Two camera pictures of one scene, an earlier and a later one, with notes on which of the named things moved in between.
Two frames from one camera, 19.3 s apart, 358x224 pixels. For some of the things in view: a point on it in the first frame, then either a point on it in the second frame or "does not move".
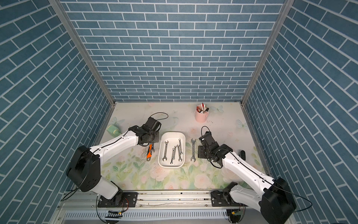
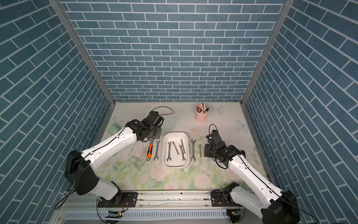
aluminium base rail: (174, 207) does not move
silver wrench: (180, 158) to (169, 156)
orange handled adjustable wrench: (149, 150) does not move
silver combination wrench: (165, 157) to (156, 151)
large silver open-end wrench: (193, 158) does not move
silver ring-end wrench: (174, 150) to (183, 159)
